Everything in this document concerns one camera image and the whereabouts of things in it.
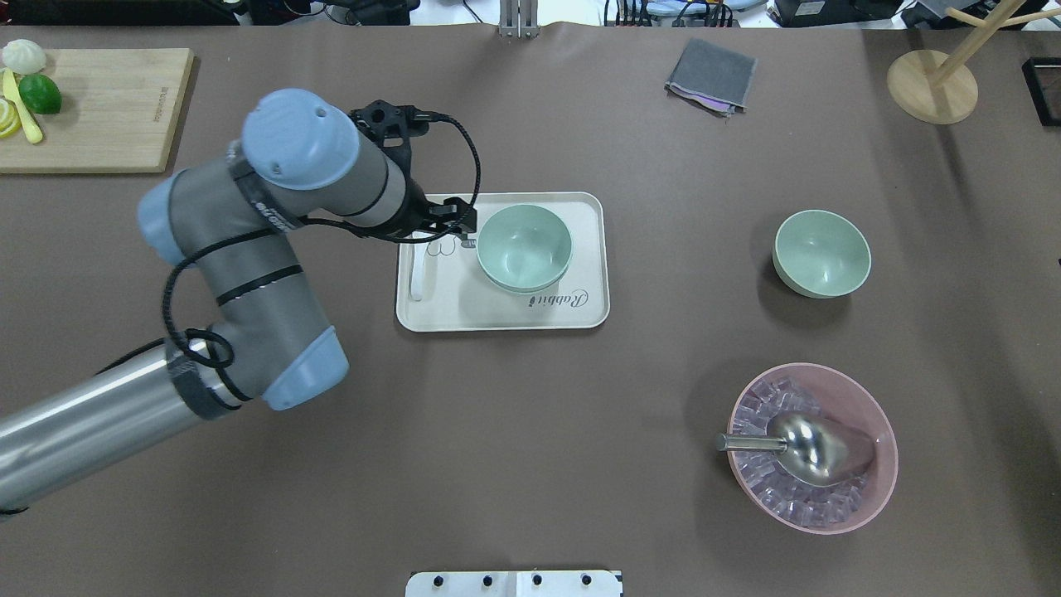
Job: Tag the green bowl on tray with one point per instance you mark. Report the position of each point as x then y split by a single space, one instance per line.
524 271

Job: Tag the metal camera pole mount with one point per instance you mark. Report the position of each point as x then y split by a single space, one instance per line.
518 19

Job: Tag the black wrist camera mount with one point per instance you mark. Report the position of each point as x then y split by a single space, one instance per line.
389 127

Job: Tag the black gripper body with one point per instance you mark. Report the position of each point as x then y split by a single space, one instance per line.
414 212

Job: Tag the green lime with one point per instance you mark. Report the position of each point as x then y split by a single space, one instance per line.
40 94

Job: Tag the clear ice cubes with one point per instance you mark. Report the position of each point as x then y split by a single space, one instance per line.
782 494

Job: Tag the wooden mug tree stand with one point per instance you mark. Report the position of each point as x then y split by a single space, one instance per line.
938 88

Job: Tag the green bowl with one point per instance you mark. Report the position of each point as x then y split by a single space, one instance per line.
524 271
525 226
821 255

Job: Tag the cream rabbit tray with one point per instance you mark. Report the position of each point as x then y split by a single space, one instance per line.
458 296

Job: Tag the white ceramic spoon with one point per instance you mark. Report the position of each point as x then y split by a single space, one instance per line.
417 272

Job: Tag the wooden cutting board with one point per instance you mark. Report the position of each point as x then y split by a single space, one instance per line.
121 109

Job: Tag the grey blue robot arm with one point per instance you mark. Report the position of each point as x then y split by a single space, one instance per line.
240 319

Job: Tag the white garlic bulb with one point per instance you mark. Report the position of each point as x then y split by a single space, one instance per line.
23 56

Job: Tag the yellow lemon slice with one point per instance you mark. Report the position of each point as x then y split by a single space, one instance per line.
27 122

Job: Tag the metal ice scoop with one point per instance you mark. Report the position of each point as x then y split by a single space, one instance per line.
810 447

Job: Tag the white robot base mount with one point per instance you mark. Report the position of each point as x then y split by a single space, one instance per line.
516 583

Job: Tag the black framed object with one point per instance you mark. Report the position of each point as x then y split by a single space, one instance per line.
1042 76

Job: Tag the grey folded cloth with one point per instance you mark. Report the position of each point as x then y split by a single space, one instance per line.
713 77

